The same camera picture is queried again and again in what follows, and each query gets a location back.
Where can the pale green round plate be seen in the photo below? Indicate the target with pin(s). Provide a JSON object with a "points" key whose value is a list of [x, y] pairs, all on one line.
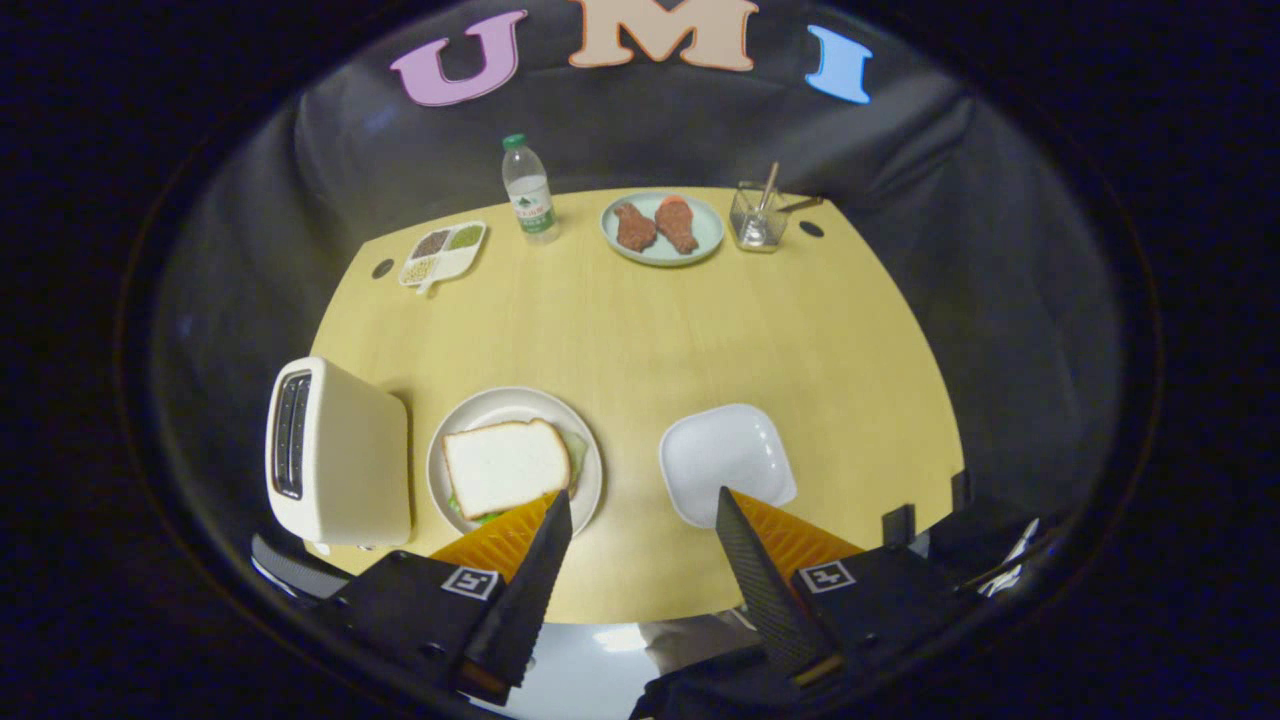
{"points": [[707, 228]]}

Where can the black table clamp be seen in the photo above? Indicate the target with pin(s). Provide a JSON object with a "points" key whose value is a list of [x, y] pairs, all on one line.
{"points": [[897, 525], [961, 490]]}

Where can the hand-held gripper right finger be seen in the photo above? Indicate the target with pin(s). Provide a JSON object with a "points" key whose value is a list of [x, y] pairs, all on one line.
{"points": [[760, 580]]}

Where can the white round plate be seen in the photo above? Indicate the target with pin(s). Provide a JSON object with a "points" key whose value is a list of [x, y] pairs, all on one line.
{"points": [[500, 405]]}

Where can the clear plastic water bottle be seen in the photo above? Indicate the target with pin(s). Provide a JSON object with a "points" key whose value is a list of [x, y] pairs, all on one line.
{"points": [[530, 200]]}

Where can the white bread slice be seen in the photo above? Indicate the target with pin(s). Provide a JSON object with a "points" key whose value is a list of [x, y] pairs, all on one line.
{"points": [[505, 465]]}

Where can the wooden stick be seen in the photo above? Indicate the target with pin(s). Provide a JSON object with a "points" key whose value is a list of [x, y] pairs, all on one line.
{"points": [[768, 185]]}

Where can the black backdrop cloth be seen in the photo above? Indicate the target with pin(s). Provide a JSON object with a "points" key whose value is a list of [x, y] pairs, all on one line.
{"points": [[900, 150]]}

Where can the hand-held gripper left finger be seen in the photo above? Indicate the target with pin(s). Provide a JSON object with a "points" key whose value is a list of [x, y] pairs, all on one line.
{"points": [[535, 580]]}

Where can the white divided dish of beans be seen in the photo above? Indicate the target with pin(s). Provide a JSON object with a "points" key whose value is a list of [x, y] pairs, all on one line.
{"points": [[455, 262]]}

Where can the white square plate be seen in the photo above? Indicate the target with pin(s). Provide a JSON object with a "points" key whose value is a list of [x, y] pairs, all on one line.
{"points": [[725, 455]]}

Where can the square glass jar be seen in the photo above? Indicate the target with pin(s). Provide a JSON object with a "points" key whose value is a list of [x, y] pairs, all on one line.
{"points": [[757, 232]]}

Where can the brown meat piece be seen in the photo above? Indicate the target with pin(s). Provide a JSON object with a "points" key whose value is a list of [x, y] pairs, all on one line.
{"points": [[634, 227], [677, 225]]}

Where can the cream toaster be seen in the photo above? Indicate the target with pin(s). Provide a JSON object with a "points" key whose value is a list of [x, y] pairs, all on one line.
{"points": [[350, 450]]}

